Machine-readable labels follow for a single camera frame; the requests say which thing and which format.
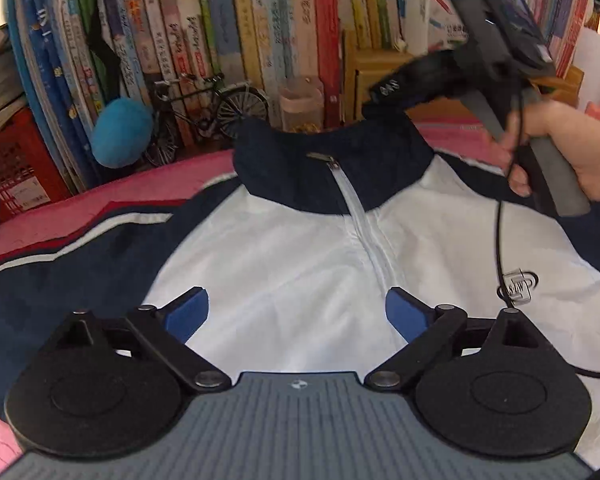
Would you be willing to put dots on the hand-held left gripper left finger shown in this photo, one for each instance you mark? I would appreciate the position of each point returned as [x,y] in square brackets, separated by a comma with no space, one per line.
[187,310]

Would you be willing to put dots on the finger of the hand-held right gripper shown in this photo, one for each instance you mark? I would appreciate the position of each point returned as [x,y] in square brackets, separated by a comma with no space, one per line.
[410,82]

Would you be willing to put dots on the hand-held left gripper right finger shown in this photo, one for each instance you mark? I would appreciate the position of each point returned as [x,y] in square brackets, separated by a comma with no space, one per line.
[405,312]

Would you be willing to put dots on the navy and white jacket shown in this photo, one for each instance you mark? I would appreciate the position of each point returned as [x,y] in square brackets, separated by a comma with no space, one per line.
[280,260]

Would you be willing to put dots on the person's right hand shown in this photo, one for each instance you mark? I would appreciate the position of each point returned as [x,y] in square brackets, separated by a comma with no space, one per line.
[595,160]

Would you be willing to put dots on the wooden drawer box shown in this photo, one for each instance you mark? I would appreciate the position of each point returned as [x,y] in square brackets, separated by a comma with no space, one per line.
[375,67]

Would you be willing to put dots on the white printed cardboard box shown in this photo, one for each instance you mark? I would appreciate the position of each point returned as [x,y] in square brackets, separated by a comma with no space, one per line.
[430,15]

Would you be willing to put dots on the clear plastic jar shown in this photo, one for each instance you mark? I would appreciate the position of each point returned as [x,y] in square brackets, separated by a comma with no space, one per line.
[301,107]

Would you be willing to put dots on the row of books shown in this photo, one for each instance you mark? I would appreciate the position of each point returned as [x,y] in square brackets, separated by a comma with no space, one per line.
[280,20]

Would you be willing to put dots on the pink rabbit print blanket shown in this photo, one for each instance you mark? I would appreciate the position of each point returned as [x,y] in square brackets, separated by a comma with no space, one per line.
[80,210]

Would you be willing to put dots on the black model bicycle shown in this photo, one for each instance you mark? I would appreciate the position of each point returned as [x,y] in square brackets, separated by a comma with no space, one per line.
[240,110]

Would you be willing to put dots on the blue plush ball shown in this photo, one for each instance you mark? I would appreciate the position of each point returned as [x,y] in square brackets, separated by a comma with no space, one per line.
[122,132]

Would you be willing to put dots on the red plastic crate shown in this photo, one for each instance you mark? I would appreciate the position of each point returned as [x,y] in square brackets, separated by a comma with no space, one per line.
[20,170]

